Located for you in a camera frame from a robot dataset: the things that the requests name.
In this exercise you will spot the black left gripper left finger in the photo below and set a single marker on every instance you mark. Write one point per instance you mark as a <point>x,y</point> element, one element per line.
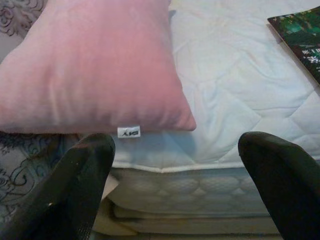
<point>67,190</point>

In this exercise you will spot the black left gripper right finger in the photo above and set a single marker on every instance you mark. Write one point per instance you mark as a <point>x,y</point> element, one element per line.
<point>285,190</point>

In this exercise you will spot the pink pillow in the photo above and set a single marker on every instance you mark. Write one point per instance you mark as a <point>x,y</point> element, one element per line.
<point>87,62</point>

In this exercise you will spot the dark book with red cover art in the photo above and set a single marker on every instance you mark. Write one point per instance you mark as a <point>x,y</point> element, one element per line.
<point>305,37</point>

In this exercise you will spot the white patterned mattress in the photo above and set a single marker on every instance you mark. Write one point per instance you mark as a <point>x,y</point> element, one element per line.
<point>187,187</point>

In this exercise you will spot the beige bed base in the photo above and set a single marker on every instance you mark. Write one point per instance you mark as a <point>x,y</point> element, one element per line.
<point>175,222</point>

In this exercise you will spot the white quilted mattress pad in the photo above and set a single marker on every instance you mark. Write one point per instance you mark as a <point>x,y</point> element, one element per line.
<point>237,75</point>

